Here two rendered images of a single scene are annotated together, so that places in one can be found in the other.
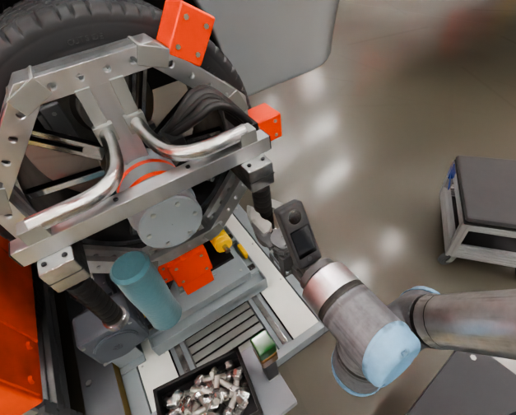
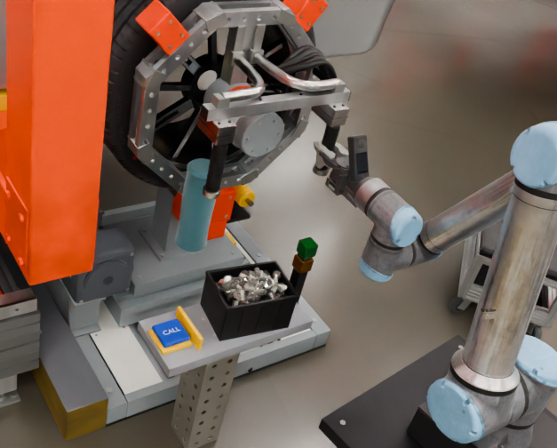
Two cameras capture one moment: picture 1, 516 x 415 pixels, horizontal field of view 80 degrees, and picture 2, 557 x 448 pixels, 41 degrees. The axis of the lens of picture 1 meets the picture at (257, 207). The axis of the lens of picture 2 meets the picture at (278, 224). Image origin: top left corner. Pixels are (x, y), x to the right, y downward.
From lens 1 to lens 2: 142 cm
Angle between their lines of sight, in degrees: 17
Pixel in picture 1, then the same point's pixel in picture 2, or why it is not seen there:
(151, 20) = not seen: outside the picture
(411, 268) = (418, 309)
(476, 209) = (493, 241)
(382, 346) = (403, 212)
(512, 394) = not seen: hidden behind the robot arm
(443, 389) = (430, 362)
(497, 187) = not seen: hidden behind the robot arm
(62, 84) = (234, 20)
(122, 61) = (269, 16)
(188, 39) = (308, 13)
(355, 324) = (389, 204)
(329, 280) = (377, 184)
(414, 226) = (430, 271)
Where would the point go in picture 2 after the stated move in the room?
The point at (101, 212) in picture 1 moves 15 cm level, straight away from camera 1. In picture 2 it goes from (254, 103) to (214, 74)
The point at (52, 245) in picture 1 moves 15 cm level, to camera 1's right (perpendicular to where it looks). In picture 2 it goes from (225, 114) to (288, 121)
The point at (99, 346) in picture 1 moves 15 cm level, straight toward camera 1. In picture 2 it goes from (98, 268) to (142, 292)
